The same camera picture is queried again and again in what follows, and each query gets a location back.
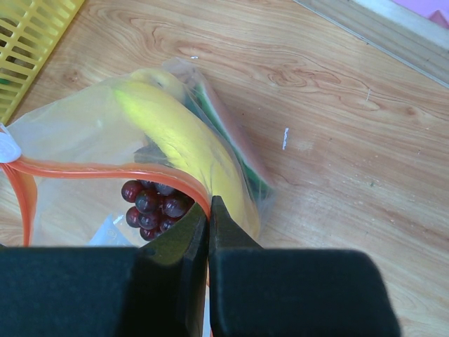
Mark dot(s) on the watermelon slice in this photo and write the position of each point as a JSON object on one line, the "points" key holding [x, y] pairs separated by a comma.
{"points": [[259, 181]]}

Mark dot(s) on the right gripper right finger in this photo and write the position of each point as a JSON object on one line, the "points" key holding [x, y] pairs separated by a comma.
{"points": [[292, 292]]}

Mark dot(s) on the pink shirt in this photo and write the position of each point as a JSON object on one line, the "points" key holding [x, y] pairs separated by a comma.
{"points": [[440, 18]]}

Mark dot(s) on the yellow plastic basket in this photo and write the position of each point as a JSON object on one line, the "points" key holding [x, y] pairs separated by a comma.
{"points": [[30, 30]]}

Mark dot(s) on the clear zip top bag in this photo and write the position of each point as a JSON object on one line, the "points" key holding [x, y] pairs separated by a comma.
{"points": [[67, 162]]}

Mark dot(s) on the yellow banana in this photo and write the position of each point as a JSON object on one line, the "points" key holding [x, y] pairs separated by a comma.
{"points": [[206, 167]]}

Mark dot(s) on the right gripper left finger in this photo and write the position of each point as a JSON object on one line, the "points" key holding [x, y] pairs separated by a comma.
{"points": [[155, 290]]}

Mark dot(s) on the yellow apple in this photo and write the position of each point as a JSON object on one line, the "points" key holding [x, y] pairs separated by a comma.
{"points": [[163, 80]]}

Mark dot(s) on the dark red grape bunch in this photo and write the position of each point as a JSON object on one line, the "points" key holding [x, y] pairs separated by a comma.
{"points": [[155, 207]]}

